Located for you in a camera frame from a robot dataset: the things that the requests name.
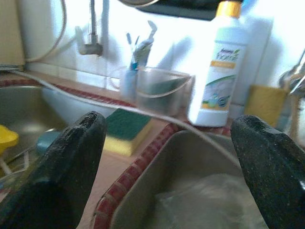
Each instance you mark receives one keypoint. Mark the chrome kitchen faucet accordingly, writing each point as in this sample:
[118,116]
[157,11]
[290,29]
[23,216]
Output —
[295,78]

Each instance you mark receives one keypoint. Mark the white detergent bottle yellow cap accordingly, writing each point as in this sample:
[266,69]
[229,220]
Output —
[219,71]

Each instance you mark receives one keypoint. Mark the clear toothbrush cup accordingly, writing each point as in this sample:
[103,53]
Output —
[128,83]

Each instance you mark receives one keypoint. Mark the hanging black pan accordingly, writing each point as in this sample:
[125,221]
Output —
[178,12]

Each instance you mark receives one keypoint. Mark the hanging steel pan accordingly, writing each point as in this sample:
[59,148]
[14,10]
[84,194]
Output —
[140,2]

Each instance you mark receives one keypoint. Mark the grey wall tap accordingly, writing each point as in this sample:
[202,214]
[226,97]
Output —
[91,47]

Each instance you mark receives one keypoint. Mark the large steel sink basin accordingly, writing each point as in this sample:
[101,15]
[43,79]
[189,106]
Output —
[190,155]

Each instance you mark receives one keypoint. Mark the green and yellow sponge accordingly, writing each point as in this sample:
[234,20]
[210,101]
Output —
[126,124]

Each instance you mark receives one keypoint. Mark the teal plastic cup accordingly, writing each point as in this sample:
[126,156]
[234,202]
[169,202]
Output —
[46,143]

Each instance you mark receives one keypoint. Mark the beige water ionizer machine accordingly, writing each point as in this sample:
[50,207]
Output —
[12,35]

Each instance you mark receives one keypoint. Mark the clear plastic bag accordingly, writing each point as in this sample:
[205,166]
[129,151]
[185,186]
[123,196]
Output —
[202,202]

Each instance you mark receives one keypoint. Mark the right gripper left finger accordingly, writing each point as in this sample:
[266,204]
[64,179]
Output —
[59,179]

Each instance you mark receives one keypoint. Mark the yellow plastic bowl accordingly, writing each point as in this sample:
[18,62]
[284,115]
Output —
[8,140]

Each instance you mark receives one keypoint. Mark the small steel sink basin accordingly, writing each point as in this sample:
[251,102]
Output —
[23,107]

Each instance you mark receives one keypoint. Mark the clear plastic measuring jug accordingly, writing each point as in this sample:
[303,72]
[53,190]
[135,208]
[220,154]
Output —
[162,95]

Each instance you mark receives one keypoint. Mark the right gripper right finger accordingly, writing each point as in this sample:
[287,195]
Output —
[274,179]

